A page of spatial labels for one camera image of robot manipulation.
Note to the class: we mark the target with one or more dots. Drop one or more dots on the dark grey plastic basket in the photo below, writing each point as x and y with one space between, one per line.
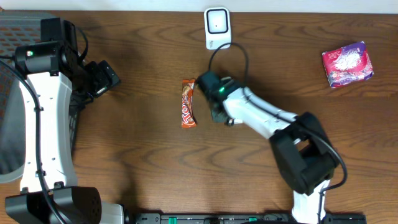
12 124

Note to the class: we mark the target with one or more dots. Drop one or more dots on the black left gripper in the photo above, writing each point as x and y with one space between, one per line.
101 78

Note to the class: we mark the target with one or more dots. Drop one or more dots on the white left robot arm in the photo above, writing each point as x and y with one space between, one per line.
74 204

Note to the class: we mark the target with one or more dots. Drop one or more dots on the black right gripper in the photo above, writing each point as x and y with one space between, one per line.
217 119

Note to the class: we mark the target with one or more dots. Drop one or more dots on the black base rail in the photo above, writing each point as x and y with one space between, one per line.
277 218

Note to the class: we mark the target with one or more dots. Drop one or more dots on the orange chocolate bar wrapper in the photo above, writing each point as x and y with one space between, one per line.
188 120

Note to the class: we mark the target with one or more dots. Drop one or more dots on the red purple noodle packet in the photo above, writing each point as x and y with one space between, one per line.
347 64

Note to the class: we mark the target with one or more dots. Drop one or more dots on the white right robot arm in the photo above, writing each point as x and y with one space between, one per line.
304 156

